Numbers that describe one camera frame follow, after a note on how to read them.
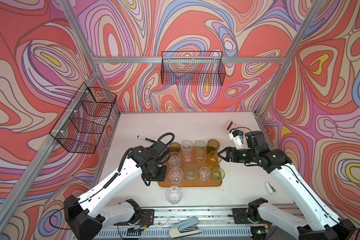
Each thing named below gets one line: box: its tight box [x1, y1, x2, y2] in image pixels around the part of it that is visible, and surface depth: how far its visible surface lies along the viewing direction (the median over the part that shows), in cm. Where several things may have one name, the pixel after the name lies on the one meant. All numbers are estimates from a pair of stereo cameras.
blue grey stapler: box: [169, 217, 202, 239], surface depth 70 cm
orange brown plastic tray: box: [158, 146, 223, 188], surface depth 88 cm
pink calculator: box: [225, 120, 241, 134], surface depth 110 cm
